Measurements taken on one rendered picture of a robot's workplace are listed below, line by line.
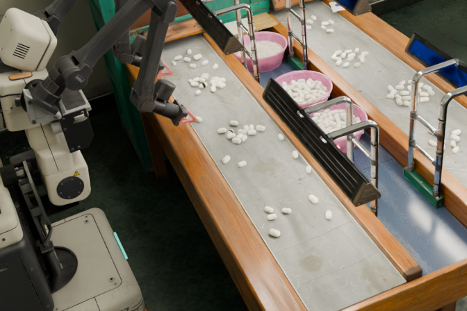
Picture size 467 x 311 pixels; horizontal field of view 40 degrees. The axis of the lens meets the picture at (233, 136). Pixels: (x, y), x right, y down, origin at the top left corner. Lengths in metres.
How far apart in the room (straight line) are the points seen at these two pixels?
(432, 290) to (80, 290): 1.41
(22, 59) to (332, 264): 1.19
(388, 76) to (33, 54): 1.46
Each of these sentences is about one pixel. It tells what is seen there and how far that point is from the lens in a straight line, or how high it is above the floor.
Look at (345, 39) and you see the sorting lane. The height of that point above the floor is 0.74.
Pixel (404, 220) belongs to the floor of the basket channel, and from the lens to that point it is 2.25.
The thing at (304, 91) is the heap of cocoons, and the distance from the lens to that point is 2.77.
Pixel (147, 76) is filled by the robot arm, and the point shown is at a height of 1.13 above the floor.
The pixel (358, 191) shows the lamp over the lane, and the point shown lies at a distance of 1.74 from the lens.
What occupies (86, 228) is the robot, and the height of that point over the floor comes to 0.28.
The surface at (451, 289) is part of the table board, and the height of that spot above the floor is 0.65.
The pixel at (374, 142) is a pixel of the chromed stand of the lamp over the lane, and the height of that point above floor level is 1.04.
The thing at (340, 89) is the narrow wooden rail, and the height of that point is 0.76.
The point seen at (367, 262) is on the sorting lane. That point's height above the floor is 0.74.
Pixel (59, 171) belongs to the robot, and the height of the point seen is 0.81.
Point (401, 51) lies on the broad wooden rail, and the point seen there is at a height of 0.76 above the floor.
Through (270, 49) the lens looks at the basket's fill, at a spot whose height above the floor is 0.73.
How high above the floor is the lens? 2.24
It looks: 36 degrees down
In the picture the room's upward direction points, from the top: 9 degrees counter-clockwise
